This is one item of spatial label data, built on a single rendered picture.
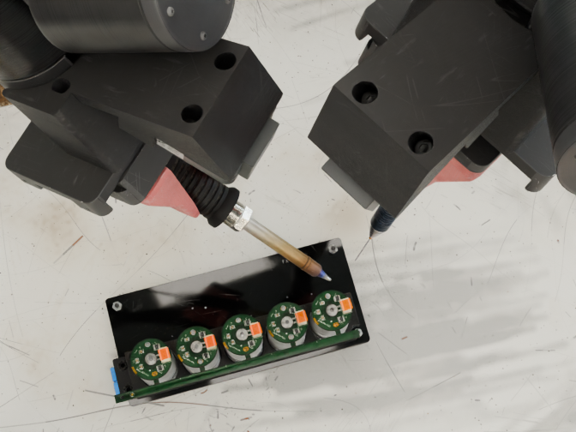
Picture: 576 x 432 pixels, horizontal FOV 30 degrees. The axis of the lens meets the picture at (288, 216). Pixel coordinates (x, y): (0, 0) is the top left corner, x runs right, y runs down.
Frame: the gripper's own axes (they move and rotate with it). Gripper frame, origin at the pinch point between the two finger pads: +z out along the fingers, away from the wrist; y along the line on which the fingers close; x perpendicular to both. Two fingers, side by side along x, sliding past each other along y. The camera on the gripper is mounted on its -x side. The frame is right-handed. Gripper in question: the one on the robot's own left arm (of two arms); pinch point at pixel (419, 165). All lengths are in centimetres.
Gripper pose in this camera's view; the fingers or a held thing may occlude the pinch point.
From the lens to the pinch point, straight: 52.7
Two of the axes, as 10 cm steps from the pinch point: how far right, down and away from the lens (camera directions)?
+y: 7.2, 6.8, -1.6
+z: -2.5, 4.6, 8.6
